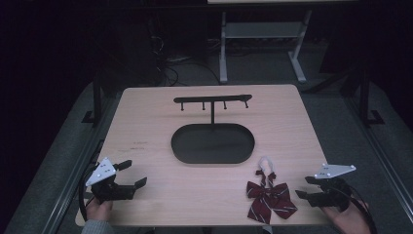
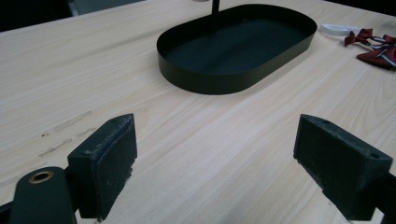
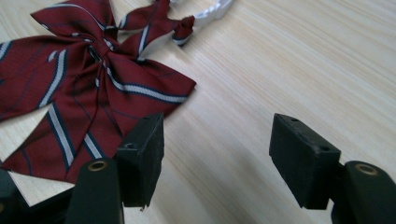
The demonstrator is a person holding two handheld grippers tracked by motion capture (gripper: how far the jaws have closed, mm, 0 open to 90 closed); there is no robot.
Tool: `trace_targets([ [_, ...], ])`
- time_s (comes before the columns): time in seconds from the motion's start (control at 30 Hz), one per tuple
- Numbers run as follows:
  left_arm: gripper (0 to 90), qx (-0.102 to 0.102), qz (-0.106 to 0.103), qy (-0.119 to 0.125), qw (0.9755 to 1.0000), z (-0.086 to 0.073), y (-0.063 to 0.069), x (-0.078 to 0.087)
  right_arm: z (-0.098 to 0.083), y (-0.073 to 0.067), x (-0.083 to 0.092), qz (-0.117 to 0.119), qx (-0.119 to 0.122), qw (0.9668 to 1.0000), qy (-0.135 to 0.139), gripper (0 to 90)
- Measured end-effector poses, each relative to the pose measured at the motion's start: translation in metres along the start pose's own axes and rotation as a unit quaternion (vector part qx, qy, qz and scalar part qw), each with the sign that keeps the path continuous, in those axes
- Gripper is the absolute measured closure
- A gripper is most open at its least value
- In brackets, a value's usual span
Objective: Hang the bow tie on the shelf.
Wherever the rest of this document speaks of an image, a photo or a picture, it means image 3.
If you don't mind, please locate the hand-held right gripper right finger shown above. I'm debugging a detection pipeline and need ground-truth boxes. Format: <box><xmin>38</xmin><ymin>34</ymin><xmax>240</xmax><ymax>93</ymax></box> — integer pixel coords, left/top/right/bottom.
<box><xmin>268</xmin><ymin>113</ymin><xmax>396</xmax><ymax>224</ymax></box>

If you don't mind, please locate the dark red striped bow tie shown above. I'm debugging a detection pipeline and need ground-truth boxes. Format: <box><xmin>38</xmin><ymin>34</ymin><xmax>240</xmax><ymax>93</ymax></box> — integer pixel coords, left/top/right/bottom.
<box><xmin>0</xmin><ymin>0</ymin><xmax>198</xmax><ymax>185</ymax></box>

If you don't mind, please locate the white elastic strap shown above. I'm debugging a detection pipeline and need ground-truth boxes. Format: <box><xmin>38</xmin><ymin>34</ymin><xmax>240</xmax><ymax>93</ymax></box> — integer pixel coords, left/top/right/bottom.
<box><xmin>170</xmin><ymin>0</ymin><xmax>235</xmax><ymax>28</ymax></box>

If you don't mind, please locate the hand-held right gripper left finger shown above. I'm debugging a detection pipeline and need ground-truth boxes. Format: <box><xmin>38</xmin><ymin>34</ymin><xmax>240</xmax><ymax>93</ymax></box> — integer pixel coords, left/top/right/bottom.
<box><xmin>64</xmin><ymin>112</ymin><xmax>165</xmax><ymax>224</ymax></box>

